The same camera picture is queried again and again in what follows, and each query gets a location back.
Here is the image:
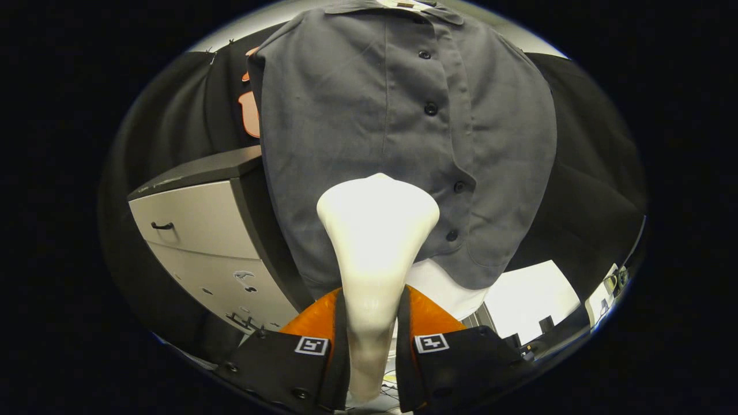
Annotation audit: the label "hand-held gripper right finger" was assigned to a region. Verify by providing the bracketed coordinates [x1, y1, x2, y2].
[396, 285, 537, 413]

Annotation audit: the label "black backdrop cloth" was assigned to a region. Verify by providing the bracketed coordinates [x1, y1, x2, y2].
[98, 37, 649, 358]

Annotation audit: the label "plain white table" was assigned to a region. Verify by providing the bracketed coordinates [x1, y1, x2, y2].
[484, 259, 580, 345]

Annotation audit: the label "grey button shirt clothes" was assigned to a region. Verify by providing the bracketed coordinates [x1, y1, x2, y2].
[247, 0, 558, 300]

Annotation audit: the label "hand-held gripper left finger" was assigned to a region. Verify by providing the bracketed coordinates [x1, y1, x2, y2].
[214, 288, 351, 413]

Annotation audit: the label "white mannequin torso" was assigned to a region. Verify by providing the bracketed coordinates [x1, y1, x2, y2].
[381, 0, 491, 320]

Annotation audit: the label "grey drawer cabinet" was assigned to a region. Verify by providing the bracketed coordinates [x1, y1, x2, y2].
[127, 145, 315, 335]

